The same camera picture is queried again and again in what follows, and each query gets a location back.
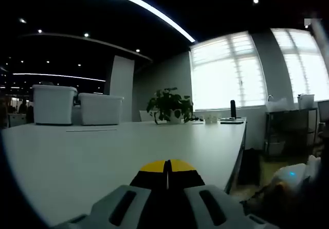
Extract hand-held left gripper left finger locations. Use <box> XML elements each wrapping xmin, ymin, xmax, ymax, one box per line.
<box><xmin>51</xmin><ymin>159</ymin><xmax>169</xmax><ymax>229</ymax></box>

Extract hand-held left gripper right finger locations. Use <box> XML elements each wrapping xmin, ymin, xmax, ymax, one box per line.
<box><xmin>168</xmin><ymin>158</ymin><xmax>281</xmax><ymax>229</ymax></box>

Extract white desk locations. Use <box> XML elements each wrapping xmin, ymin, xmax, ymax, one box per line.
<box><xmin>1</xmin><ymin>117</ymin><xmax>248</xmax><ymax>226</ymax></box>

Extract pale storage bin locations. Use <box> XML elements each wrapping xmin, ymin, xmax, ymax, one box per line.
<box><xmin>268</xmin><ymin>140</ymin><xmax>286</xmax><ymax>155</ymax></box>

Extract black shelf rack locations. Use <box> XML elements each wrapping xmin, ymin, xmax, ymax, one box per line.
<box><xmin>264</xmin><ymin>107</ymin><xmax>319</xmax><ymax>162</ymax></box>

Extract grey office chair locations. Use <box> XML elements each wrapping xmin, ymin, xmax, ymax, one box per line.
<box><xmin>317</xmin><ymin>99</ymin><xmax>329</xmax><ymax>124</ymax></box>

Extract white plastic bag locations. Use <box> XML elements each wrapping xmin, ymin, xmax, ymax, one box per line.
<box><xmin>265</xmin><ymin>94</ymin><xmax>288</xmax><ymax>113</ymax></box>

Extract white plastic container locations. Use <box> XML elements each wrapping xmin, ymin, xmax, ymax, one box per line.
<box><xmin>297</xmin><ymin>93</ymin><xmax>316</xmax><ymax>110</ymax></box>

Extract small white cups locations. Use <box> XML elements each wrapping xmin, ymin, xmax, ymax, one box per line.
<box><xmin>202</xmin><ymin>113</ymin><xmax>222</xmax><ymax>124</ymax></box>

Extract small white storage bin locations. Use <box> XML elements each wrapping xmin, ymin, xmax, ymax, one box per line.
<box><xmin>78</xmin><ymin>92</ymin><xmax>125</xmax><ymax>126</ymax></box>

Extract large white storage bin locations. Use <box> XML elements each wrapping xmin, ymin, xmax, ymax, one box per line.
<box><xmin>32</xmin><ymin>84</ymin><xmax>78</xmax><ymax>126</ymax></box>

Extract green potted plant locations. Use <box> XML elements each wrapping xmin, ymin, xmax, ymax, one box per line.
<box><xmin>146</xmin><ymin>86</ymin><xmax>195</xmax><ymax>125</ymax></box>

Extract round ceiling spotlights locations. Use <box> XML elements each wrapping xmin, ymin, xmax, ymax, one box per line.
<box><xmin>19</xmin><ymin>0</ymin><xmax>260</xmax><ymax>69</ymax></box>

